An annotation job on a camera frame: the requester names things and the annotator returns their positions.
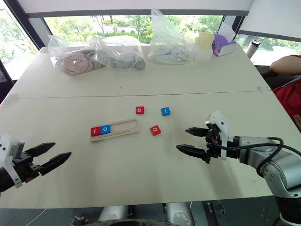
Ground black metal bracket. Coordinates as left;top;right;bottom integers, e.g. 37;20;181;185
206;200;227;226

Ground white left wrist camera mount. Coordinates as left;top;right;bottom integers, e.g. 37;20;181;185
0;135;25;189

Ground black chair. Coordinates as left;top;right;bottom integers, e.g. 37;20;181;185
255;65;301;90

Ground white tumbler with dark lid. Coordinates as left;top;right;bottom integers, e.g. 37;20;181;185
246;39;262;57

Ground plastic bag with white cable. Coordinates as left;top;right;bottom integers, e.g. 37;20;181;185
147;8;198;65

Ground wooden letter tray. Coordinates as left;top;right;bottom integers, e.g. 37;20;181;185
89;118;140;143

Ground person's bare hand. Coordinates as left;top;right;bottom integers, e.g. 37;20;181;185
293;114;301;137

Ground dark object beside table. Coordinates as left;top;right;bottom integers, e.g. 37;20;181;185
0;58;15;105

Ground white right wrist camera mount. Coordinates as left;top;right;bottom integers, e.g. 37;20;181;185
205;110;230;161

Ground purple tissue box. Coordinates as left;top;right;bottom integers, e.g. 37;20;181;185
212;24;237;57

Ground blue letter o block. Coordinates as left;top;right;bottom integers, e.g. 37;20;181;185
100;124;112;136

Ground person in red shirt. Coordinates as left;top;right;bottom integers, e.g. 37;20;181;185
272;78;301;132

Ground plastic bag with pink items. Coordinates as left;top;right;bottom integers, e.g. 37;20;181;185
47;34;105;77

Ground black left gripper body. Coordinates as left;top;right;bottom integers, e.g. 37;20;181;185
10;150;42;184

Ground silver rounded robot leg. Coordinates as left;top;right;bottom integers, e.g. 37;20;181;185
97;205;129;222
164;202;196;226

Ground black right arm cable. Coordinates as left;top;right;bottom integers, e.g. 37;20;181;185
210;136;301;177

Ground translucent yellowish plastic containers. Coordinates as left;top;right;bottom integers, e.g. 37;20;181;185
194;32;215;63

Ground small silver clamp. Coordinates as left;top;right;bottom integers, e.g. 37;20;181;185
71;215;89;226

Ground red tile letter o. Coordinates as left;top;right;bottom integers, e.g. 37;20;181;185
150;125;162;137

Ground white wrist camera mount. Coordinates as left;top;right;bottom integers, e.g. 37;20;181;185
205;110;230;161
0;135;25;189

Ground plastic bag with grey items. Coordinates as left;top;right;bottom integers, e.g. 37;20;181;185
94;35;147;72

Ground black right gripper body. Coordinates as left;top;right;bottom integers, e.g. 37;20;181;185
204;125;223;165

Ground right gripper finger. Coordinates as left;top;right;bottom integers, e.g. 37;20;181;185
175;144;208;161
185;127;209;137

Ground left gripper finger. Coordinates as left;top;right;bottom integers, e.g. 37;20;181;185
24;142;56;158
39;152;72;177

